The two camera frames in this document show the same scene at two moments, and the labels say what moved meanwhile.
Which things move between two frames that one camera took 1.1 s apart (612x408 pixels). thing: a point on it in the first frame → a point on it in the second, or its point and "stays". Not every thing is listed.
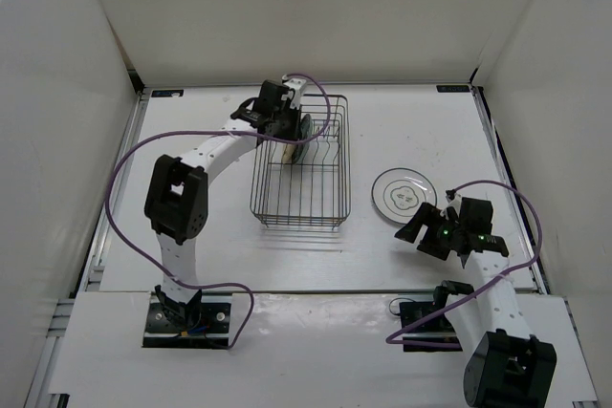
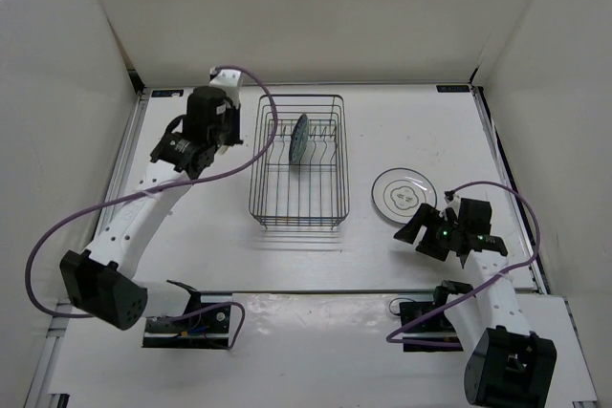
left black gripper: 295,115 → 233,112
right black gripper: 424,217 stays
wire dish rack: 316,189 stays
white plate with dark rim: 399,193 stays
